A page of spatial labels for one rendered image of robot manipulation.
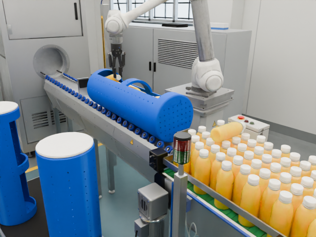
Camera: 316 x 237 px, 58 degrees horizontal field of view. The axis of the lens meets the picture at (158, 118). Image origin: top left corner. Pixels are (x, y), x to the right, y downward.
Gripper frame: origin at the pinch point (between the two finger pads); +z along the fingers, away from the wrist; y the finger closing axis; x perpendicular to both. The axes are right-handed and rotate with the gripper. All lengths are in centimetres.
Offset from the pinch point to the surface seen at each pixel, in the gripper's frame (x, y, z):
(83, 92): -64, 0, 29
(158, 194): 87, 30, 39
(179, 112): 63, -4, 13
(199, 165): 101, 19, 21
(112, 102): 15.9, 13.6, 15.4
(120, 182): -46, -22, 124
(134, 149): 40, 13, 40
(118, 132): 18.9, 11.8, 36.4
